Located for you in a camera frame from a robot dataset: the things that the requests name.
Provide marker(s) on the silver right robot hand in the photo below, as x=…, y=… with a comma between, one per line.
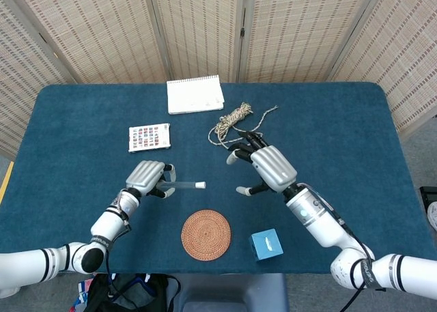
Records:
x=273, y=168

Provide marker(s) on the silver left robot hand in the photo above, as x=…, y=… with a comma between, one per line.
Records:
x=145, y=177

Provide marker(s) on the clear plastic tube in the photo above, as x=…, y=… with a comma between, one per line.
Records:
x=186, y=184

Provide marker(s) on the small white cap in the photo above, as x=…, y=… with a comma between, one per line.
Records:
x=201, y=184

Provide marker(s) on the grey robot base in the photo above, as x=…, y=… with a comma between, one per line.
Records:
x=232, y=291

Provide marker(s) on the white card with colourful pictures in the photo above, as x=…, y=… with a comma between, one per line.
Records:
x=149, y=138

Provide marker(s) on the blue table cloth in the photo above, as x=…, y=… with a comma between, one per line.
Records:
x=341, y=138

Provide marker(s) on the blue cardboard box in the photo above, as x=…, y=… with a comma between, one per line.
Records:
x=267, y=245

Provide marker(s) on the round woven rattan coaster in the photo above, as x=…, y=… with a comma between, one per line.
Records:
x=206, y=235

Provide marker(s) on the white spiral notebook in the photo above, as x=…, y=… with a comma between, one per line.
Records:
x=194, y=95

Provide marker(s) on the black backpack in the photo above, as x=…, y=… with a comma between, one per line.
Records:
x=133, y=291

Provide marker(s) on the colourful bag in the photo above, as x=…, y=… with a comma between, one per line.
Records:
x=82, y=291

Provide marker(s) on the yellow strip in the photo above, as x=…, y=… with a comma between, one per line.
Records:
x=6, y=182

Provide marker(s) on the woven folding screen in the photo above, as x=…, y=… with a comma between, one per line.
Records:
x=102, y=35

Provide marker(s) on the black box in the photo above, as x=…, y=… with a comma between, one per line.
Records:
x=429, y=194

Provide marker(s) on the white crumpled object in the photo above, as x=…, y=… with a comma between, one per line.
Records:
x=433, y=216

